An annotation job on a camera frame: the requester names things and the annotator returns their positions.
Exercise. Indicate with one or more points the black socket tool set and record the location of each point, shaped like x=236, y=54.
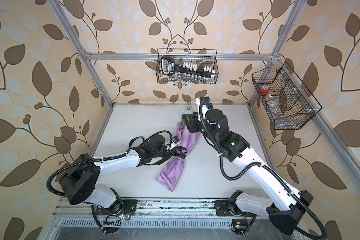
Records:
x=170, y=67

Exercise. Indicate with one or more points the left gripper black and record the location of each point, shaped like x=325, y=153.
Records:
x=168, y=155

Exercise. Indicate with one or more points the pink purple wrapping paper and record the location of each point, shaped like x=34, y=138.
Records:
x=172, y=171

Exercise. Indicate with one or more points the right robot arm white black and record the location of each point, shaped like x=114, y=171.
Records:
x=284, y=206

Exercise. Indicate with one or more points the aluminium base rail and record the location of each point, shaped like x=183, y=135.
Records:
x=188, y=208

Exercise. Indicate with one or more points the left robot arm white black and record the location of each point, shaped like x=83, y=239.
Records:
x=78, y=182

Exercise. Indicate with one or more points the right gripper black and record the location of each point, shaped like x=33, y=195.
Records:
x=193, y=121

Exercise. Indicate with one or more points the right black wire basket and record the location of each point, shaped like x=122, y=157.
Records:
x=298, y=103

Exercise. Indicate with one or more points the pink fake rose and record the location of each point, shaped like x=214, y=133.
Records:
x=184, y=122

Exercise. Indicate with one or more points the pale green fake flower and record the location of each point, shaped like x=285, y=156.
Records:
x=186, y=111

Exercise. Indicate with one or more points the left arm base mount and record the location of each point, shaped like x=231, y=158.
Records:
x=124, y=207

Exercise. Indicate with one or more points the black wire basket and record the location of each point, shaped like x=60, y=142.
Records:
x=298, y=103
x=202, y=57

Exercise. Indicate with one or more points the red capped clear bottle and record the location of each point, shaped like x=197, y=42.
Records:
x=272, y=102

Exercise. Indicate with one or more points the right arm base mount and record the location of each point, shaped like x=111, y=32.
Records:
x=224, y=208

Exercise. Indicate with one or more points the back black wire basket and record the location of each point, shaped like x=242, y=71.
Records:
x=202, y=57

